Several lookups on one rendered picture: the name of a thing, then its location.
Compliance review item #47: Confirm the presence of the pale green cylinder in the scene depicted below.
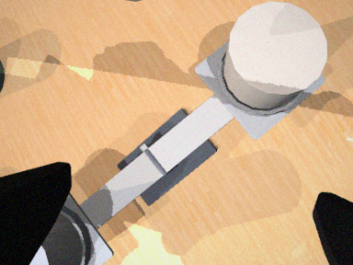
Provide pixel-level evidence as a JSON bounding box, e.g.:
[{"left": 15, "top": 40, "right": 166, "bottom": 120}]
[{"left": 0, "top": 60, "right": 5, "bottom": 93}]

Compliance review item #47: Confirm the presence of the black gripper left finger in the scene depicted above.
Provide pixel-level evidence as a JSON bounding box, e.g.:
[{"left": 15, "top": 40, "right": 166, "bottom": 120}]
[{"left": 0, "top": 161, "right": 72, "bottom": 265}]

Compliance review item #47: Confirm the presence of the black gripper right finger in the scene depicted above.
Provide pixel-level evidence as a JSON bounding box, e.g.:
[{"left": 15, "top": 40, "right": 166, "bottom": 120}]
[{"left": 313, "top": 191, "right": 353, "bottom": 265}]

